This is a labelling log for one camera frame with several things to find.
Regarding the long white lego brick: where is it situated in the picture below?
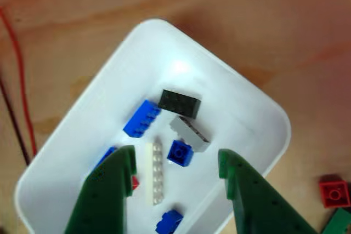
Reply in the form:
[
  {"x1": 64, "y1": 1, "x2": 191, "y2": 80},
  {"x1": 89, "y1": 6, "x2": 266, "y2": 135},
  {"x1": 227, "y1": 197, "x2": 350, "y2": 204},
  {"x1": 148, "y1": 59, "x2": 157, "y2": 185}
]
[{"x1": 144, "y1": 136, "x2": 166, "y2": 207}]

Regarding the blue 2x2 lego brick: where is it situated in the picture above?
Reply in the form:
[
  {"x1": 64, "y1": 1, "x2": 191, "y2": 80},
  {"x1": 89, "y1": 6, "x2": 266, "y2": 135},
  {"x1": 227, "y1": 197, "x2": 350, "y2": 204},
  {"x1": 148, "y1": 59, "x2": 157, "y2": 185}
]
[
  {"x1": 166, "y1": 140, "x2": 195, "y2": 168},
  {"x1": 155, "y1": 209, "x2": 184, "y2": 234}
]

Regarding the light grey 2x4 lego brick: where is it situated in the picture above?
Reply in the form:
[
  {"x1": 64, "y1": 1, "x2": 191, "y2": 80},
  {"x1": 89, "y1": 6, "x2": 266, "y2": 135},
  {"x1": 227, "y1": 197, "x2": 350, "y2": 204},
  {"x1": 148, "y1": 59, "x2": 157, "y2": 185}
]
[{"x1": 169, "y1": 115, "x2": 211, "y2": 153}]

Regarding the dark green 2x4 lego brick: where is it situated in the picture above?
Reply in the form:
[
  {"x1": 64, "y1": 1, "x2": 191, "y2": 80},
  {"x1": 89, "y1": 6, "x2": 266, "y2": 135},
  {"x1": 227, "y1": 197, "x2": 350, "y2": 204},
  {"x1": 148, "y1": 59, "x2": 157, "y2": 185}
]
[{"x1": 157, "y1": 89, "x2": 202, "y2": 120}]

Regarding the red 2x2 lego brick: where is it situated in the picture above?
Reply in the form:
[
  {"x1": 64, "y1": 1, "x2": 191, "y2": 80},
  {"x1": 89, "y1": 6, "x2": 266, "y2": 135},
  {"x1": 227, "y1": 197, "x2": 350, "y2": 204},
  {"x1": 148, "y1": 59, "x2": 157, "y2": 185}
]
[{"x1": 319, "y1": 174, "x2": 351, "y2": 209}]

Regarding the white plastic bin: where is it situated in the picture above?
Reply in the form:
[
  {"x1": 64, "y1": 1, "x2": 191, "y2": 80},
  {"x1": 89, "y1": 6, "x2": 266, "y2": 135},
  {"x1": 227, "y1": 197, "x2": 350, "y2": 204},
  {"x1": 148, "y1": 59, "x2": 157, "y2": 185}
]
[{"x1": 14, "y1": 19, "x2": 292, "y2": 234}]

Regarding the thin black cable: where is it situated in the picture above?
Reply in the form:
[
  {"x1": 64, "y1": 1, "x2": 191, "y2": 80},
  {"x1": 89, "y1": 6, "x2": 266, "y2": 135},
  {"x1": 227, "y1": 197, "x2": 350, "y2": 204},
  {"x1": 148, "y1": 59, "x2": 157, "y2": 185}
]
[{"x1": 0, "y1": 79, "x2": 31, "y2": 165}]

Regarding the thin red cable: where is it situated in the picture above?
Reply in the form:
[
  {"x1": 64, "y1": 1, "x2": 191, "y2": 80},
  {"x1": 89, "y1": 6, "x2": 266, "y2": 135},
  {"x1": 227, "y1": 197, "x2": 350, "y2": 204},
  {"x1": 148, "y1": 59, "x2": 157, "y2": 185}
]
[{"x1": 0, "y1": 6, "x2": 38, "y2": 158}]

